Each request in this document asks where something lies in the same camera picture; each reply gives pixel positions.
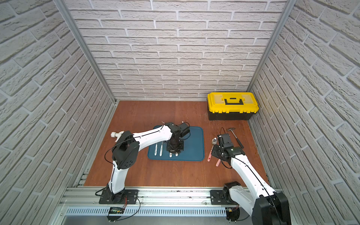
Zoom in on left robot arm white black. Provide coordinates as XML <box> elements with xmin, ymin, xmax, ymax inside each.
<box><xmin>107</xmin><ymin>122</ymin><xmax>190</xmax><ymax>195</ymax></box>

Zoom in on right controller board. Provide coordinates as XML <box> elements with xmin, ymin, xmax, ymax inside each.
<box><xmin>226</xmin><ymin>208</ymin><xmax>241</xmax><ymax>222</ymax></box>

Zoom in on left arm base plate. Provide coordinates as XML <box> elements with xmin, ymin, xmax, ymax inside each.
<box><xmin>99</xmin><ymin>188</ymin><xmax>139</xmax><ymax>205</ymax></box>

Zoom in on white pipe fitting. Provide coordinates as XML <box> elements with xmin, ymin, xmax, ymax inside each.
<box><xmin>111</xmin><ymin>131</ymin><xmax>124</xmax><ymax>141</ymax></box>

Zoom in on pink handled spoon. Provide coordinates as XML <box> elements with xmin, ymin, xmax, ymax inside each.
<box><xmin>207</xmin><ymin>138</ymin><xmax>218</xmax><ymax>162</ymax></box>

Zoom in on controller board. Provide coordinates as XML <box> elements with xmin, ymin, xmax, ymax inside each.
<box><xmin>107</xmin><ymin>207</ymin><xmax>125</xmax><ymax>222</ymax></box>
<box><xmin>226</xmin><ymin>208</ymin><xmax>241</xmax><ymax>222</ymax></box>

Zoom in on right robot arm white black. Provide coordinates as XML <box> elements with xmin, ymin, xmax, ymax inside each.
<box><xmin>210</xmin><ymin>134</ymin><xmax>292</xmax><ymax>225</ymax></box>

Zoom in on aluminium front rail frame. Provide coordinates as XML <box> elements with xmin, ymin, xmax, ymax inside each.
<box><xmin>50</xmin><ymin>187</ymin><xmax>254</xmax><ymax>225</ymax></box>

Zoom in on left controller board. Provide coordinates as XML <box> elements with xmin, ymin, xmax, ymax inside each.
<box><xmin>107</xmin><ymin>207</ymin><xmax>125</xmax><ymax>222</ymax></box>

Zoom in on yellow black toolbox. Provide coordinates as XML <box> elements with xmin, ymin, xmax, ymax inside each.
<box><xmin>207</xmin><ymin>92</ymin><xmax>259</xmax><ymax>121</ymax></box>

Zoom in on hammer with black handle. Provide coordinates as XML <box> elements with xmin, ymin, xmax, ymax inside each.
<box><xmin>227</xmin><ymin>127</ymin><xmax>244</xmax><ymax>149</ymax></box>

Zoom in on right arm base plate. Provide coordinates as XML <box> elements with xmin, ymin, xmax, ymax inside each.
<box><xmin>210</xmin><ymin>188</ymin><xmax>236</xmax><ymax>205</ymax></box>

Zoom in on teal plastic tray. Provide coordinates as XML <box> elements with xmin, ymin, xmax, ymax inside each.
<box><xmin>148</xmin><ymin>127</ymin><xmax>205</xmax><ymax>162</ymax></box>

